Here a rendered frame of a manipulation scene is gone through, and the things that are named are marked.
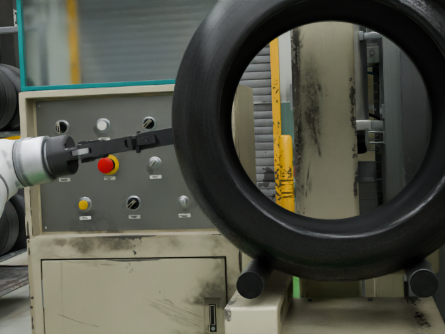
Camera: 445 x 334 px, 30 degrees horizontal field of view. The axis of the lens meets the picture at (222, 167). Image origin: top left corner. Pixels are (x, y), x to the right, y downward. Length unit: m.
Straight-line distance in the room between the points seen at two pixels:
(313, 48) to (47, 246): 0.87
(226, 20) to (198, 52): 0.07
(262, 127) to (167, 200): 8.52
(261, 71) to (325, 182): 8.95
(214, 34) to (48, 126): 0.90
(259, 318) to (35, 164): 0.49
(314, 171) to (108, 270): 0.65
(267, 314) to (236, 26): 0.47
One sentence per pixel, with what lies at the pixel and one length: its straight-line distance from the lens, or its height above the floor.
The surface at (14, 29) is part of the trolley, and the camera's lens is 6.07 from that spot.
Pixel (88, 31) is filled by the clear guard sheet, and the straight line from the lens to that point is 2.14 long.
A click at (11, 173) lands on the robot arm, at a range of 1.55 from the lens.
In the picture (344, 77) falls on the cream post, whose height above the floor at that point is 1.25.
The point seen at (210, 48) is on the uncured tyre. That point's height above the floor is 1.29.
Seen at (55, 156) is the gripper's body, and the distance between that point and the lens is 1.52.
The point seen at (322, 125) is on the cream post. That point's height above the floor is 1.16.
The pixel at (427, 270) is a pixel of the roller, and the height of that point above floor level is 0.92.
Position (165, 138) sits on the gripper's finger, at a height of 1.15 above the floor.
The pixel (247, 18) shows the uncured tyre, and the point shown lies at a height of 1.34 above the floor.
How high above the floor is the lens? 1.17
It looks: 3 degrees down
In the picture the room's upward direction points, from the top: 2 degrees counter-clockwise
